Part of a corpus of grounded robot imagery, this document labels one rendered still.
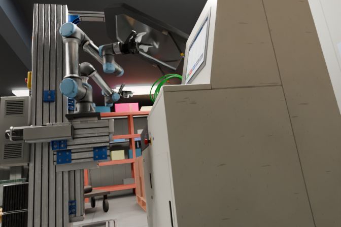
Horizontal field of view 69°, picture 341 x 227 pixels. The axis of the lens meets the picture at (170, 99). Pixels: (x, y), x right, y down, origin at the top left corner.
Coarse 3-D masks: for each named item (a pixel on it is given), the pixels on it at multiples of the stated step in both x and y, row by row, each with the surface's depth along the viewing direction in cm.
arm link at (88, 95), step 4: (84, 84) 177; (88, 84) 179; (88, 88) 178; (88, 92) 176; (84, 96) 173; (88, 96) 176; (76, 100) 175; (80, 100) 174; (84, 100) 174; (88, 100) 176
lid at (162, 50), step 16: (112, 16) 210; (128, 16) 203; (144, 16) 193; (112, 32) 236; (128, 32) 227; (160, 32) 205; (176, 32) 194; (160, 48) 229; (176, 48) 218; (160, 64) 256; (176, 64) 245
